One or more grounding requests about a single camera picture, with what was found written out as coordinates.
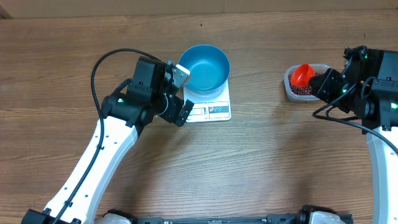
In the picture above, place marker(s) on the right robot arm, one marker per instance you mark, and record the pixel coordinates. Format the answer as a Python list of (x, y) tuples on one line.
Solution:
[(364, 95)]

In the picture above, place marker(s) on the clear plastic food container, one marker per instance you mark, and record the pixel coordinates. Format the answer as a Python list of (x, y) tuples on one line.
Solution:
[(291, 95)]

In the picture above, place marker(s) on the red measuring scoop blue handle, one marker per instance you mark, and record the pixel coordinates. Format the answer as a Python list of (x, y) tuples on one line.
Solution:
[(302, 75)]

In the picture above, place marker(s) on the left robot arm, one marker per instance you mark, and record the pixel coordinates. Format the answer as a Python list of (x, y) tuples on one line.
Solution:
[(122, 117)]

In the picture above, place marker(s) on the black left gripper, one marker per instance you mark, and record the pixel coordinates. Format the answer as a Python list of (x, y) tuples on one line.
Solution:
[(176, 103)]

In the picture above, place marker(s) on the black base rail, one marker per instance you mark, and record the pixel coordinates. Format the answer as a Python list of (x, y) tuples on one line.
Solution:
[(308, 214)]

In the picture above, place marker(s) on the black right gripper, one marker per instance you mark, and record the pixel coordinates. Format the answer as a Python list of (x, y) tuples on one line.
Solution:
[(323, 88)]

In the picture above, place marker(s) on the red adzuki beans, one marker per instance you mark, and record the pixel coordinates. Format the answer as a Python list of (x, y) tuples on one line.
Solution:
[(303, 91)]

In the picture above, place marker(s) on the teal plastic bowl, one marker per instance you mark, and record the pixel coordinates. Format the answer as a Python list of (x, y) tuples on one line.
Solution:
[(209, 67)]

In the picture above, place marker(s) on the white digital kitchen scale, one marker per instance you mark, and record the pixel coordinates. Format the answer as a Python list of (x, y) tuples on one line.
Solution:
[(209, 108)]

